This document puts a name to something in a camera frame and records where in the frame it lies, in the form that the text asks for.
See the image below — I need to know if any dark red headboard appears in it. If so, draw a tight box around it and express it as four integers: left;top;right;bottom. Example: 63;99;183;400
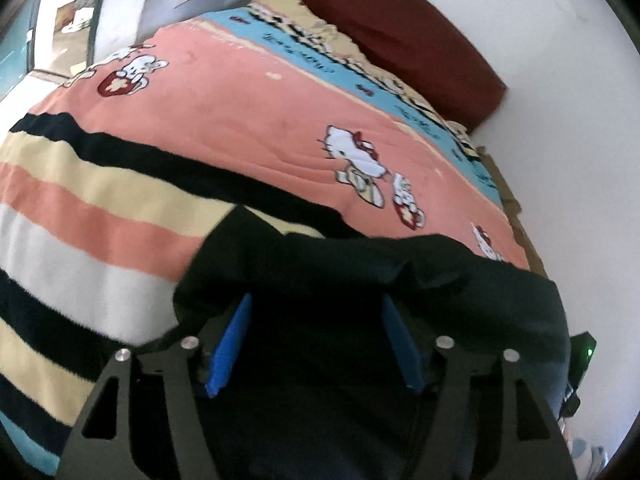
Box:
302;0;506;132

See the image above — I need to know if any pink Hello Kitty blanket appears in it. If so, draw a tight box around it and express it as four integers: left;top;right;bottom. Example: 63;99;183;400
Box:
1;0;527;479

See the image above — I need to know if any black padded jacket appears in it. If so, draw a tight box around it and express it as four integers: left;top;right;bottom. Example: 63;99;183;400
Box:
174;208;570;479

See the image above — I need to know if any brown cardboard strip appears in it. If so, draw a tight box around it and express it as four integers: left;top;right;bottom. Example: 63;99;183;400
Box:
476;146;548;278

